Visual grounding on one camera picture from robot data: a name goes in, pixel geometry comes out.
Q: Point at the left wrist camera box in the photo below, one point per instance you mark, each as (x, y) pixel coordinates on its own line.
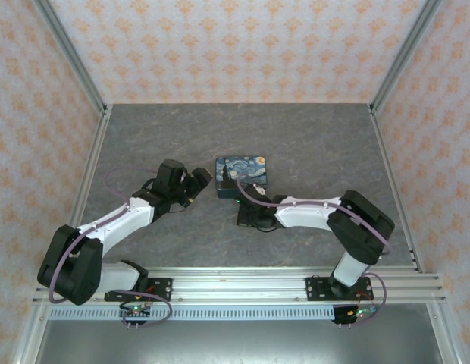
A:
(183, 176)

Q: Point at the circuit board with leds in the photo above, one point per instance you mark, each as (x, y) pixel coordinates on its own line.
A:
(136, 311)
(362, 311)

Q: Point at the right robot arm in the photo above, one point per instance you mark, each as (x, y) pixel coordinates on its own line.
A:
(307, 214)

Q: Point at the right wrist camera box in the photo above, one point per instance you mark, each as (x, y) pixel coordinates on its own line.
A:
(257, 191)

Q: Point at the grey metal panel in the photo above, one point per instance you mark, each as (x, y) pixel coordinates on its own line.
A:
(239, 343)

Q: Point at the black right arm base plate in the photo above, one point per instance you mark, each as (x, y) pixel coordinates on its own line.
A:
(318, 290)

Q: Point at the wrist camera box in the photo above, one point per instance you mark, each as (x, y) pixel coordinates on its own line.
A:
(257, 191)
(183, 176)

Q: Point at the aluminium frame post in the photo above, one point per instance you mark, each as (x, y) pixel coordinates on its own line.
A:
(402, 57)
(74, 57)

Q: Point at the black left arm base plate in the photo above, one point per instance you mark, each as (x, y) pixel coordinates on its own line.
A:
(161, 290)

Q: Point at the aluminium table side rail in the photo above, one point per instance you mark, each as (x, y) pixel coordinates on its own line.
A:
(93, 163)
(394, 182)

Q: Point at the starry night print tin box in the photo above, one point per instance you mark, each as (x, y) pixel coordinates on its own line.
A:
(246, 168)

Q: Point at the aluminium mounting rail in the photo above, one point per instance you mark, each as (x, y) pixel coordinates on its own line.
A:
(239, 284)

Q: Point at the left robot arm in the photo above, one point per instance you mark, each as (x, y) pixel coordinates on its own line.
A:
(121, 220)

